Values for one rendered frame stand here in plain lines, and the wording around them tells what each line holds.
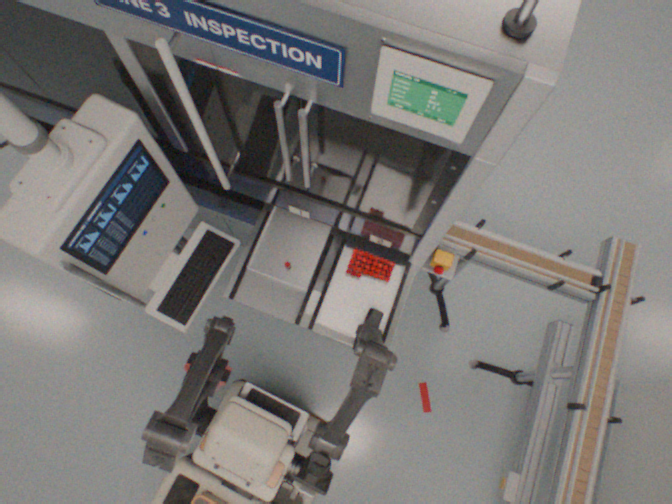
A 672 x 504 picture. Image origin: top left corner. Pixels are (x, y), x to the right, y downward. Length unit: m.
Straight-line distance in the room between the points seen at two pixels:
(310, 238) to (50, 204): 0.98
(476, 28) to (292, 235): 1.28
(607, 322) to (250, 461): 1.42
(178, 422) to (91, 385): 1.84
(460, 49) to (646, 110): 3.12
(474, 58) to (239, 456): 1.14
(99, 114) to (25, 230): 0.39
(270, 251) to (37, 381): 1.69
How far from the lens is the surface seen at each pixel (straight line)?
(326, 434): 1.50
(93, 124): 1.62
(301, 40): 1.05
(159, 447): 1.26
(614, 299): 2.24
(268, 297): 1.98
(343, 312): 1.96
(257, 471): 1.48
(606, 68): 4.06
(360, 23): 0.96
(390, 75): 1.02
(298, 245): 2.02
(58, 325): 3.22
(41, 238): 1.53
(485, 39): 0.98
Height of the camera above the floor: 2.81
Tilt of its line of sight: 73 degrees down
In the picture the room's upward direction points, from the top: 5 degrees clockwise
